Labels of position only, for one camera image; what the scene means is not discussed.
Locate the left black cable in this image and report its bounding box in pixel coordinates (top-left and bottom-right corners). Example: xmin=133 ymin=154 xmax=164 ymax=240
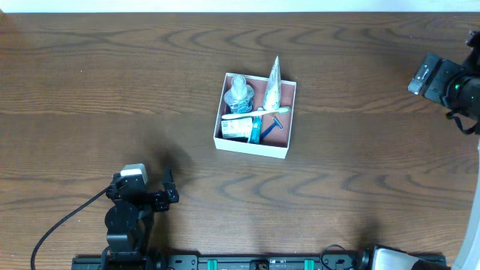
xmin=30 ymin=187 xmax=112 ymax=270

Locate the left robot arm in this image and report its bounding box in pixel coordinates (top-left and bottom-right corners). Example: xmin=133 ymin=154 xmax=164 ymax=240
xmin=105 ymin=167 xmax=179 ymax=261

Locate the green white toothbrush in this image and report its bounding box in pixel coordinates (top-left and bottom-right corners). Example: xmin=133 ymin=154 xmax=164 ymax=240
xmin=221 ymin=106 xmax=290 ymax=120

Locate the white floral lotion tube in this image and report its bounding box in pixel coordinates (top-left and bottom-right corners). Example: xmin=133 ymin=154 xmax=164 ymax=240
xmin=262 ymin=56 xmax=281 ymax=111

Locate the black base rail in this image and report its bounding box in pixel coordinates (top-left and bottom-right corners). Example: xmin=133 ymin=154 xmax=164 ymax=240
xmin=71 ymin=244 xmax=382 ymax=270

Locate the clear pump soap bottle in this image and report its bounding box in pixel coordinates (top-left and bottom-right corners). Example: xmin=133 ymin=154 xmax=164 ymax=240
xmin=223 ymin=75 xmax=255 ymax=113

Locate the teal toothpaste tube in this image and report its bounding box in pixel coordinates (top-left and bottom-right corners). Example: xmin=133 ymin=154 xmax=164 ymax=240
xmin=248 ymin=116 xmax=262 ymax=144

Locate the white cardboard box pink interior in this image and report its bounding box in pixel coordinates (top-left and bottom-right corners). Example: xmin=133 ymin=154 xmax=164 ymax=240
xmin=213 ymin=72 xmax=298 ymax=160

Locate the blue disposable razor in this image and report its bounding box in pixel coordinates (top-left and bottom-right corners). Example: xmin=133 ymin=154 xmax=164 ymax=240
xmin=259 ymin=116 xmax=284 ymax=140

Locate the green white soap box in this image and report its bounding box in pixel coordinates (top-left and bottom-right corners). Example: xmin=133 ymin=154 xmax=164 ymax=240
xmin=221 ymin=117 xmax=253 ymax=139

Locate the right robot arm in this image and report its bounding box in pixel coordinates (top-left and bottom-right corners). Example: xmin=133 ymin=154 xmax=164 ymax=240
xmin=407 ymin=30 xmax=479 ymax=269

